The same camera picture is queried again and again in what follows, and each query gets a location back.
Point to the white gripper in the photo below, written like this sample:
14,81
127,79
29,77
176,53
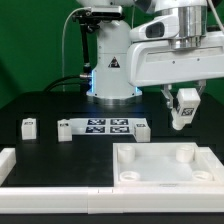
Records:
151,60

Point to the white square tabletop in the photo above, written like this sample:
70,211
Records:
165,164

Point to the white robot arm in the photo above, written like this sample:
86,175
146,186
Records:
110,82

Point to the white fiducial marker sheet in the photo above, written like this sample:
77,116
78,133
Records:
104,126

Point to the white U-shaped obstacle fence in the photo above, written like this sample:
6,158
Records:
105,199

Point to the black camera on stand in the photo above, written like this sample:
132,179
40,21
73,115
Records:
89,21

